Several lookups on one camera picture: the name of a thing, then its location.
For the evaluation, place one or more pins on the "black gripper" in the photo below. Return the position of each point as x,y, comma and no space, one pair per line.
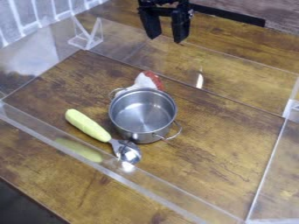
151,9

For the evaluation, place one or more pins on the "red and white mushroom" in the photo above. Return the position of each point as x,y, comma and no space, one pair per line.
147,80

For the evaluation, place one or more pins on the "clear acrylic triangle bracket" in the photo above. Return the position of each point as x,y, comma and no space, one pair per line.
85,40

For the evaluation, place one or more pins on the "black strip on table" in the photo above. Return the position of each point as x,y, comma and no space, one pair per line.
228,15

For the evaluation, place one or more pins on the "silver pot with handles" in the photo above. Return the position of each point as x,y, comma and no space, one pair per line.
143,115

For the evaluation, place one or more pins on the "spoon with yellow handle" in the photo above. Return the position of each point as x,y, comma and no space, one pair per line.
124,149

